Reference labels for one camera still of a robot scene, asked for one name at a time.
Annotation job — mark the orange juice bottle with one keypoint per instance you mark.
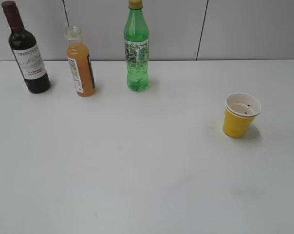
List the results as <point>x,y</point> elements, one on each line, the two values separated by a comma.
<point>80,62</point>

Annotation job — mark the yellow paper cup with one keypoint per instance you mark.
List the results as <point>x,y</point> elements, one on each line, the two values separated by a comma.
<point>240,111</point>

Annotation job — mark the dark red wine bottle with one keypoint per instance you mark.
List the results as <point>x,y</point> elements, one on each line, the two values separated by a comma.
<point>26,51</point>

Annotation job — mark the green plastic soda bottle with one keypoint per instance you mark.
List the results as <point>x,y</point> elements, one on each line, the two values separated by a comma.
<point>136,39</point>

